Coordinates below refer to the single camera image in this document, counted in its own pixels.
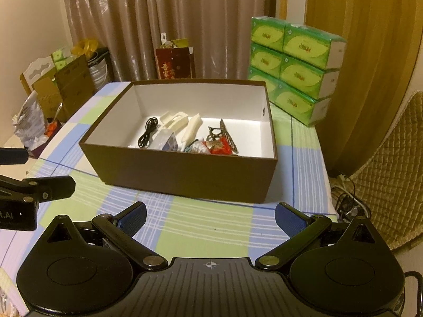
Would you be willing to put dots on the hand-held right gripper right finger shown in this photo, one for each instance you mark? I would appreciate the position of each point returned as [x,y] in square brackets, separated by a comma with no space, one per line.
[289,218]

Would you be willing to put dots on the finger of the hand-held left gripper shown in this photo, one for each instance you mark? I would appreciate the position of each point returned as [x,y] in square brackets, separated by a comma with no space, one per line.
[13,156]
[56,186]

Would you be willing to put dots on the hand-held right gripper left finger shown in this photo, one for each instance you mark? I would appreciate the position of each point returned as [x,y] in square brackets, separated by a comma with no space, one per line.
[134,216]

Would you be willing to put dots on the brown cardboard box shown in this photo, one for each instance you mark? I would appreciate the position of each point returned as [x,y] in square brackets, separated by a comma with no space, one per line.
[181,175]

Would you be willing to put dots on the clear floss pick box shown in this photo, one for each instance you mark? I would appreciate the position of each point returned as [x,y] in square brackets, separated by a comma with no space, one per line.
[160,140]

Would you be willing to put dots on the cotton swab bag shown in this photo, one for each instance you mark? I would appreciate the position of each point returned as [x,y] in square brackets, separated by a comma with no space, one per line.
[200,147]

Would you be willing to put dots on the red candy packet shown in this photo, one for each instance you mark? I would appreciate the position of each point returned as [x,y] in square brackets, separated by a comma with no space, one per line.
[219,147]

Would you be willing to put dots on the leopard hair claw clip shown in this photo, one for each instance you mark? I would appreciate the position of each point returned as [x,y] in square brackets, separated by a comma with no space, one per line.
[228,135]

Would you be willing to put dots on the white hair claw clip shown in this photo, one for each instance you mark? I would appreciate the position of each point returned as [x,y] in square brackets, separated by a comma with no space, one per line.
[175,119]

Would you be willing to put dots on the dark red tray box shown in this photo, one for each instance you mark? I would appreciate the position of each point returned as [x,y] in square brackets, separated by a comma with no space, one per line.
[41,147]

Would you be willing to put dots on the white printed plastic bag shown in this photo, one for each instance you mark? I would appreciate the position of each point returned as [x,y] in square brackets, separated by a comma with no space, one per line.
[31,119]

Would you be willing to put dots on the orange wrapper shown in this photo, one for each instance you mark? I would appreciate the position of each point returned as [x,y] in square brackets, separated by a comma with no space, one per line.
[51,127]

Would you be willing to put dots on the metal spoon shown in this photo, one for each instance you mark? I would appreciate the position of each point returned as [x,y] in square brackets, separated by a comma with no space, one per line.
[58,112]

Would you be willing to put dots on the checked tablecloth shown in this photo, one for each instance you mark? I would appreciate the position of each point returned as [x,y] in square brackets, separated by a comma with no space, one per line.
[198,218]

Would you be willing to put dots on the white power strip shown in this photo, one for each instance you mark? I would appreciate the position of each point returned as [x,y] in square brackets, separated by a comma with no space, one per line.
[341,179]

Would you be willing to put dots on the tan cardboard box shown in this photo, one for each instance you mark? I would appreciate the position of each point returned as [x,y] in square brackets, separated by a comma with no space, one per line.
[46,95]

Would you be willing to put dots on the white cutout cardboard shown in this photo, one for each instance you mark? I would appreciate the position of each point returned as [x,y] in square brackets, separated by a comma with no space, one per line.
[36,69]

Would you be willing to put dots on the brown cardboard boxes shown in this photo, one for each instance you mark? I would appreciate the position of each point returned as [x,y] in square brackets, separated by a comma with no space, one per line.
[74,82]

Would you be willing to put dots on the small green tissue box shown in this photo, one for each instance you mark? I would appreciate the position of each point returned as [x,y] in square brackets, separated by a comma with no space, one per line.
[61,57]

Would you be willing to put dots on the quilted chair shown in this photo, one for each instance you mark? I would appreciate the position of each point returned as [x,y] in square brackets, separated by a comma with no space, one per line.
[396,171]

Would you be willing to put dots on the silver metal pot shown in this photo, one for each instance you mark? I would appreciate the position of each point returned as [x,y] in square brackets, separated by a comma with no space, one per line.
[98,71]

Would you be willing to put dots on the yellow plastic bag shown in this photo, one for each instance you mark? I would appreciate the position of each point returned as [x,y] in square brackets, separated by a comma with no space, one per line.
[85,48]

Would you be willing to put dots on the red gift bag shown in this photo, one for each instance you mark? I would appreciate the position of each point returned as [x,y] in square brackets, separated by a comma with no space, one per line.
[175,66]

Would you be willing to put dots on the stack of green tissue packs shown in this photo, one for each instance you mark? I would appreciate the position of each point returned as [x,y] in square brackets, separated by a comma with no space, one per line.
[297,49]

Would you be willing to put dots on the golden brown curtain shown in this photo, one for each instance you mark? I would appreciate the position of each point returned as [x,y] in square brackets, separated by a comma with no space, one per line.
[363,56]

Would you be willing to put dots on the beige curtain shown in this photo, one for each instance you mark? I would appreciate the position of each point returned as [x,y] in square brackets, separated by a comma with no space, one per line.
[132,23]

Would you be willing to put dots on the wooden slat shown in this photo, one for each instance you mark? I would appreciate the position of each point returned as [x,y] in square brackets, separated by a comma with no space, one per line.
[284,0]

